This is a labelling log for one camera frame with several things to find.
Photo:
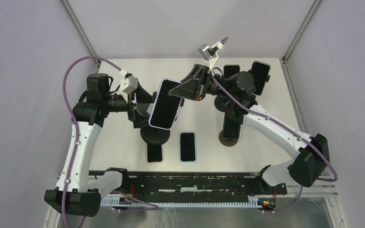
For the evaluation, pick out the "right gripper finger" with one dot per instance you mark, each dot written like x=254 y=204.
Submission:
x=197 y=71
x=188 y=89

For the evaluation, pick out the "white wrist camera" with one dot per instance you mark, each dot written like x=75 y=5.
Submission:
x=210 y=53
x=127 y=85

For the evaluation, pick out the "aluminium frame post left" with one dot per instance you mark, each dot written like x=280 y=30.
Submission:
x=78 y=27

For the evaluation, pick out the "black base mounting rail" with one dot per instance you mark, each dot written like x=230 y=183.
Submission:
x=197 y=187

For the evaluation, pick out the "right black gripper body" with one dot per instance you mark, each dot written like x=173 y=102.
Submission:
x=206 y=84

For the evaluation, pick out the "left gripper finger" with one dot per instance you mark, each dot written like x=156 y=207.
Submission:
x=140 y=120
x=141 y=96

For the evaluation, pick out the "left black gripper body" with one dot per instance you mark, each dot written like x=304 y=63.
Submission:
x=131 y=106

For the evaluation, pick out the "white cased phone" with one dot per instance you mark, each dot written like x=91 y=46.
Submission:
x=230 y=70

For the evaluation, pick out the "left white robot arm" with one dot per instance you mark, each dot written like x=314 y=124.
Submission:
x=74 y=193

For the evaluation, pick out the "lilac cased phone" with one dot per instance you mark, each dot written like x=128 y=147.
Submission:
x=165 y=107

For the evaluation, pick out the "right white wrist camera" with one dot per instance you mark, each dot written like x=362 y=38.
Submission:
x=210 y=53

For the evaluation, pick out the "dark phone on wooden stand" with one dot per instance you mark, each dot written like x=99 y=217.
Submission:
x=231 y=129

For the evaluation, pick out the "white slotted cable duct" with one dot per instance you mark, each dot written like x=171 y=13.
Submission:
x=117 y=201

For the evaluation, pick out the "aluminium frame post right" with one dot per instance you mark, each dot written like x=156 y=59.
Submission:
x=302 y=28

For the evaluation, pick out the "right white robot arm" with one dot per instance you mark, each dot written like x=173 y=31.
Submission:
x=309 y=154

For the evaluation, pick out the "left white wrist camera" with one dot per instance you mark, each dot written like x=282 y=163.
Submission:
x=127 y=85

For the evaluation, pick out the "black round clamp stand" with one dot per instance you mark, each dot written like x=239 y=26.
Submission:
x=154 y=136

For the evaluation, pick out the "aluminium frame post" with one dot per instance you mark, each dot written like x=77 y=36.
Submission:
x=302 y=28
x=78 y=27

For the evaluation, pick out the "phone on far right stand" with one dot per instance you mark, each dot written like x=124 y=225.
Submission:
x=260 y=72

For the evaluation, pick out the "light blue cased phone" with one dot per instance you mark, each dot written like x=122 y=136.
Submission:
x=187 y=147

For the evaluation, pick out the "cream cased phone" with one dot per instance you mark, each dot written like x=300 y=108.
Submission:
x=154 y=153

